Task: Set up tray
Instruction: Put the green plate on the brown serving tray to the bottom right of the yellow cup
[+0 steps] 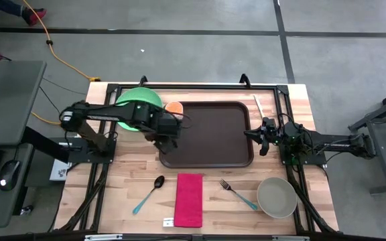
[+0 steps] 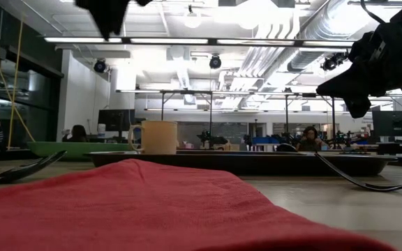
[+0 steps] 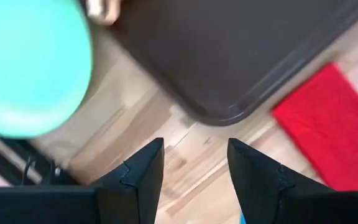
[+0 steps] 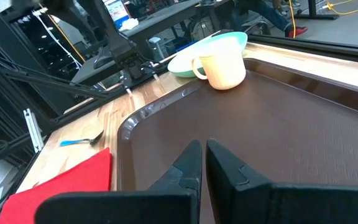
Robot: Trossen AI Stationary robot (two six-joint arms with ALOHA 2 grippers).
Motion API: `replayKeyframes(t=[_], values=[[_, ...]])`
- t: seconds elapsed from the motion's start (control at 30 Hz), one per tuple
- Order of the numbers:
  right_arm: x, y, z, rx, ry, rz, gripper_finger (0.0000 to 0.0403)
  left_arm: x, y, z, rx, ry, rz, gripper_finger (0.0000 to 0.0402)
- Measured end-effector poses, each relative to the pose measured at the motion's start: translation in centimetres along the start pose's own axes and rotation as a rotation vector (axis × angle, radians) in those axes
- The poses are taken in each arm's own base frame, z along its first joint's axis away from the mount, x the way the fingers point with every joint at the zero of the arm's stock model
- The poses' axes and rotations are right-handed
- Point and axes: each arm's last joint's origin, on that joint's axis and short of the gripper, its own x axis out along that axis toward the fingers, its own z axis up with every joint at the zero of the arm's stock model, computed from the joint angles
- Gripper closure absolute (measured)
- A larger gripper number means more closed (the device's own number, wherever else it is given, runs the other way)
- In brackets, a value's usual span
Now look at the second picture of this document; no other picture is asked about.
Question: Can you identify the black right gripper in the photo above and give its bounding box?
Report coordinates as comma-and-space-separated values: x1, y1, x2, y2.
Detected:
315, 1, 402, 119

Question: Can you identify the fork with blue handle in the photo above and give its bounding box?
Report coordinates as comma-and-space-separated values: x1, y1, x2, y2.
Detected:
314, 151, 402, 192

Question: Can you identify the orange mug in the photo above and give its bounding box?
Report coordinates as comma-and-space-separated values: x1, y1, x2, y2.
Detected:
128, 120, 179, 155

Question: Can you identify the green plate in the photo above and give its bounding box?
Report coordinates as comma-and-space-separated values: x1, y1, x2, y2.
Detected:
27, 141, 134, 162

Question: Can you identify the spoon with blue handle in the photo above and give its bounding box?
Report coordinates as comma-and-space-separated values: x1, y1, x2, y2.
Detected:
0, 150, 68, 185

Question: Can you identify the red cloth napkin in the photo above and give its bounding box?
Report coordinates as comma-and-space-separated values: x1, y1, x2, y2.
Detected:
0, 158, 397, 251

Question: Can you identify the dark brown serving tray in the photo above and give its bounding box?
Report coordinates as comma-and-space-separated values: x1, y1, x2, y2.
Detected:
84, 149, 399, 177

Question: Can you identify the black ceiling spotlight cluster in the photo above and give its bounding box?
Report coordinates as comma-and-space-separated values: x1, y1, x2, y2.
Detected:
320, 51, 349, 72

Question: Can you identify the wide black computer monitor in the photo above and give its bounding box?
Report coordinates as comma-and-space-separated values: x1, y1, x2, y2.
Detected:
372, 110, 402, 137

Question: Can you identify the round black ceiling fixture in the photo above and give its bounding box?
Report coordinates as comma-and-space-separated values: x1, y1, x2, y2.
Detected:
93, 58, 107, 73
209, 54, 223, 70

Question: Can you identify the white globe pendant lamp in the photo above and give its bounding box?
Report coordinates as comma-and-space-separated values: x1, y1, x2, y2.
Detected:
183, 5, 202, 29

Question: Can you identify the blue storage bin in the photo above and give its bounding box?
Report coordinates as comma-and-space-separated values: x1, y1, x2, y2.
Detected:
252, 136, 281, 145

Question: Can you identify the black background rig frame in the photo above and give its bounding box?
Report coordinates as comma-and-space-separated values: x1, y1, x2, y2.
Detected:
159, 89, 214, 140
283, 92, 337, 140

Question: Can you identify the silver ventilation duct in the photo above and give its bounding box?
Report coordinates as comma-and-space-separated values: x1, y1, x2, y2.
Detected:
286, 0, 366, 73

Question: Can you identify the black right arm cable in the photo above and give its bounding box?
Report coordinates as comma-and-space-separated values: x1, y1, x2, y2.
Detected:
360, 0, 387, 24

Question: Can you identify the yellow extension cable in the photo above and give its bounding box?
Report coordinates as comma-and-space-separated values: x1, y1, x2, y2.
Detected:
0, 0, 36, 151

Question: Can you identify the black aluminium table frame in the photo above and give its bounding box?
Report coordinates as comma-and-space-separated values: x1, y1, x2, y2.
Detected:
0, 149, 31, 162

